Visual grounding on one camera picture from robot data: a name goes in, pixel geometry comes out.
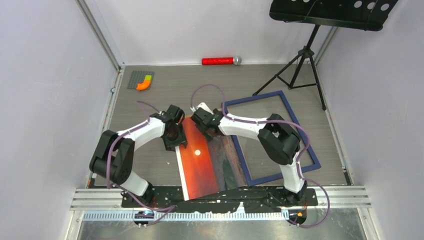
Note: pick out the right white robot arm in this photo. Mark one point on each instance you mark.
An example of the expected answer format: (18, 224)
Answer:
(294, 185)

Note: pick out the red sunset photo print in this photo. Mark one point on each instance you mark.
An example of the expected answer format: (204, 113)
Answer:
(208, 166)

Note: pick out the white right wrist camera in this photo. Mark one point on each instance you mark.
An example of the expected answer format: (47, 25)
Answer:
(203, 106)

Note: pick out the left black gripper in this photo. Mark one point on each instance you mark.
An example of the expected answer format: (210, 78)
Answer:
(180, 140)

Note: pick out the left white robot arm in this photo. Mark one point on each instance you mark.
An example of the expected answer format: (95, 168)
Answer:
(114, 153)

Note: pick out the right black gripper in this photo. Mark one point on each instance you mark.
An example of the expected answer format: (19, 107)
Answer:
(203, 130)

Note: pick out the grey building baseplate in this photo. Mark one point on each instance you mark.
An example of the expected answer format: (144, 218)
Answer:
(137, 76)

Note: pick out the red toy microphone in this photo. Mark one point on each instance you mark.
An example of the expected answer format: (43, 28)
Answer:
(235, 60)

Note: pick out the orange curved toy block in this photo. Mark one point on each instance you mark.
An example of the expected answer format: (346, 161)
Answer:
(144, 85)

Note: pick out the aluminium front rail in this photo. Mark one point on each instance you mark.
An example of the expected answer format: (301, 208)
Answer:
(241, 204)

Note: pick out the blue wooden picture frame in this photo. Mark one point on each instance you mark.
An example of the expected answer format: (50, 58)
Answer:
(273, 142)

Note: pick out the black music stand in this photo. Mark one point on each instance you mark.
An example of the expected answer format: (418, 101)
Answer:
(366, 15)

